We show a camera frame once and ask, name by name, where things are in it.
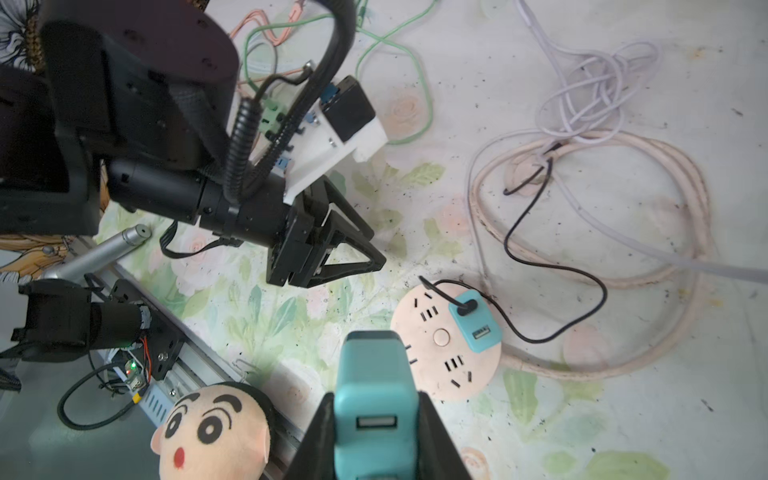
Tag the white blue power strip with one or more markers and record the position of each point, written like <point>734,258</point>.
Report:
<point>288,129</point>

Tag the plush doll pink dress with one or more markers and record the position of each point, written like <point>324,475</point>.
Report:
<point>221,431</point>

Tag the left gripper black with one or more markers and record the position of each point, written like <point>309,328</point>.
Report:
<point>264,220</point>

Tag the teal adapter with white cable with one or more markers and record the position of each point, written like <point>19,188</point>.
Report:
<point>375,409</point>

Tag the pink three-pin plug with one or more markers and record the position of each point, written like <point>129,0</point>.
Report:
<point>523,172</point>

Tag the round pink socket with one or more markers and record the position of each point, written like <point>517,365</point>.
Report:
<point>440,360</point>

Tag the teal adapter with black cable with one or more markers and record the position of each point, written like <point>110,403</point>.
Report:
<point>475,321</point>

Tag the green plug adapter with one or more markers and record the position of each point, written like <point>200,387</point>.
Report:
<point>273,114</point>

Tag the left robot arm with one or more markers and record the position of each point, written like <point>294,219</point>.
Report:
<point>137,98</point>

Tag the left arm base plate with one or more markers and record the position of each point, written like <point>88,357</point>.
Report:
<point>164,338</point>

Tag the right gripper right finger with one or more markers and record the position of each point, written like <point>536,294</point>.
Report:
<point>438,458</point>

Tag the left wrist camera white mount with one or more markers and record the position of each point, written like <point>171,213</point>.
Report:
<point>342,123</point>

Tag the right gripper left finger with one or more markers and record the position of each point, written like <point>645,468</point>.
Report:
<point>314,458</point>

